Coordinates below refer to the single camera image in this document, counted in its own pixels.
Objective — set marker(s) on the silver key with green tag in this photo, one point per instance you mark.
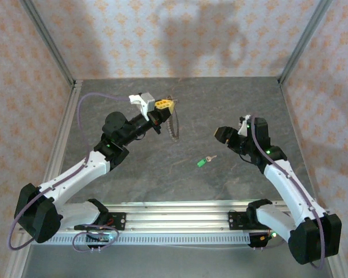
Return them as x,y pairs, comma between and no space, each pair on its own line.
202,162

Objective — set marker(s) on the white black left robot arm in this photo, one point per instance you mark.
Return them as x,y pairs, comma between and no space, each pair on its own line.
75,173

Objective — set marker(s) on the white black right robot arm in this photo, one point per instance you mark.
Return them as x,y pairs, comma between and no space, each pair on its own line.
284,185

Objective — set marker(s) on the small controller circuit board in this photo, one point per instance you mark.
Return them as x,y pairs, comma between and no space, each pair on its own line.
262,239
100,238

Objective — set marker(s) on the grey metal panel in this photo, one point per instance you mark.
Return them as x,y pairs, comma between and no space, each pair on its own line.
177,263

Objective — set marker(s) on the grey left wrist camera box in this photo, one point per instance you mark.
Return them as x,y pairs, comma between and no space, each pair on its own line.
148,99

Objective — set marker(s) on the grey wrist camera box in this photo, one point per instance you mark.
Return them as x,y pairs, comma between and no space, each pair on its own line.
245,117
148,99

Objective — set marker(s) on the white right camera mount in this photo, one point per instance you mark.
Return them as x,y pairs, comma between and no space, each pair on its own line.
243,128

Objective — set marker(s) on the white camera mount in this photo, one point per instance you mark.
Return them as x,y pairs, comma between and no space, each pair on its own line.
243,128
139,102

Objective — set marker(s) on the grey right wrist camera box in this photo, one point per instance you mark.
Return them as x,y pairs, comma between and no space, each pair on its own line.
245,117

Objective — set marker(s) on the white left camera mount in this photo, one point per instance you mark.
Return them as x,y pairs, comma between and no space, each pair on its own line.
139,102

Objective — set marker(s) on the aluminium side rail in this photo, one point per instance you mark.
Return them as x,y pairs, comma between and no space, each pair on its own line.
65,127
339,267

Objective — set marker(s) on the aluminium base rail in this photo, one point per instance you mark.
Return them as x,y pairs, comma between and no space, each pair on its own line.
177,215

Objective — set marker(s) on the aluminium frame post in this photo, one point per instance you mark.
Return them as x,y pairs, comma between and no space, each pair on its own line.
46,40
304,37

